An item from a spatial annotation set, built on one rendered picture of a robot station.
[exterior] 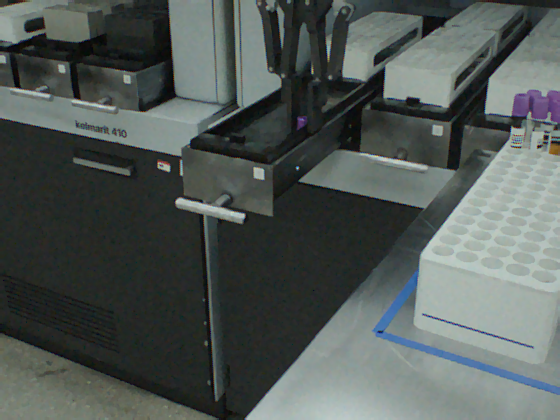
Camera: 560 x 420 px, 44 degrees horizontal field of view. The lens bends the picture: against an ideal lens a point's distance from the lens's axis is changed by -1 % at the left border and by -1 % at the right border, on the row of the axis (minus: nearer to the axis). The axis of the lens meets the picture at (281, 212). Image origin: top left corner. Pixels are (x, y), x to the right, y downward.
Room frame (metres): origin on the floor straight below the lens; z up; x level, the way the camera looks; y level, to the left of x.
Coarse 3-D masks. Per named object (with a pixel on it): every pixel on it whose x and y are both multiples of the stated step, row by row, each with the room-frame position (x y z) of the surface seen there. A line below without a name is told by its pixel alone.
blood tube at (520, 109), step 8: (520, 96) 0.66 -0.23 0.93; (528, 96) 0.66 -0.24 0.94; (520, 104) 0.65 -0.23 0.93; (528, 104) 0.66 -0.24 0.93; (512, 112) 0.66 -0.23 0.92; (520, 112) 0.65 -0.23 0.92; (528, 112) 0.66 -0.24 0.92; (512, 120) 0.66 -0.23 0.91; (520, 120) 0.66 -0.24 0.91; (512, 128) 0.66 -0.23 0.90; (520, 128) 0.66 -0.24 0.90; (512, 136) 0.66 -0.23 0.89; (520, 136) 0.66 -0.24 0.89; (512, 144) 0.66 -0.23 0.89; (520, 144) 0.66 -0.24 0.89
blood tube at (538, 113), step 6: (540, 96) 0.66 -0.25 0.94; (534, 102) 0.65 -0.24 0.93; (540, 102) 0.65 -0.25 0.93; (546, 102) 0.65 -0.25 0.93; (534, 108) 0.65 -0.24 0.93; (540, 108) 0.65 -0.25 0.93; (546, 108) 0.65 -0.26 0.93; (534, 114) 0.65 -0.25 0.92; (540, 114) 0.64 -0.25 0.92; (546, 114) 0.65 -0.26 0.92; (534, 120) 0.65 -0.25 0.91; (540, 120) 0.65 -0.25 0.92; (534, 126) 0.65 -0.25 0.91; (540, 126) 0.65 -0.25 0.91; (534, 132) 0.65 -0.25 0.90; (540, 132) 0.65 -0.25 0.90; (534, 138) 0.65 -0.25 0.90; (540, 138) 0.65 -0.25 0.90; (534, 144) 0.65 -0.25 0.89; (540, 144) 0.65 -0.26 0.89; (534, 150) 0.65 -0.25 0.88; (540, 150) 0.65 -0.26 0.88
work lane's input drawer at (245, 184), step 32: (352, 96) 1.04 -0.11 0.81; (224, 128) 0.91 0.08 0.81; (256, 128) 0.93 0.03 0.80; (320, 128) 0.92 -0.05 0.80; (352, 128) 1.01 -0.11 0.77; (192, 160) 0.84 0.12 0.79; (224, 160) 0.82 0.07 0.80; (256, 160) 0.80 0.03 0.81; (288, 160) 0.82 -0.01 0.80; (320, 160) 0.91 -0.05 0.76; (192, 192) 0.84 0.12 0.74; (224, 192) 0.82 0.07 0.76; (256, 192) 0.80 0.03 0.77
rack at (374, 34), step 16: (368, 16) 1.37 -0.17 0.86; (384, 16) 1.37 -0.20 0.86; (400, 16) 1.37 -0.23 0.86; (416, 16) 1.37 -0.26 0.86; (352, 32) 1.24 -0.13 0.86; (368, 32) 1.24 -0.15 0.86; (384, 32) 1.23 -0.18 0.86; (400, 32) 1.25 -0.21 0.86; (416, 32) 1.36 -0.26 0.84; (352, 48) 1.12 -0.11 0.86; (368, 48) 1.13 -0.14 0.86; (384, 48) 1.28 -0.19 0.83; (400, 48) 1.27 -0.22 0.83; (352, 64) 1.12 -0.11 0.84; (368, 64) 1.11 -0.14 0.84; (384, 64) 1.18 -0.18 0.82
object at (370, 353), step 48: (384, 288) 0.50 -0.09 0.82; (336, 336) 0.43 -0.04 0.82; (384, 336) 0.43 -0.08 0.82; (432, 336) 0.43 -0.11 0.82; (288, 384) 0.38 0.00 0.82; (336, 384) 0.38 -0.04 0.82; (384, 384) 0.38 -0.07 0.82; (432, 384) 0.38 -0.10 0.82; (480, 384) 0.38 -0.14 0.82; (528, 384) 0.38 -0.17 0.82
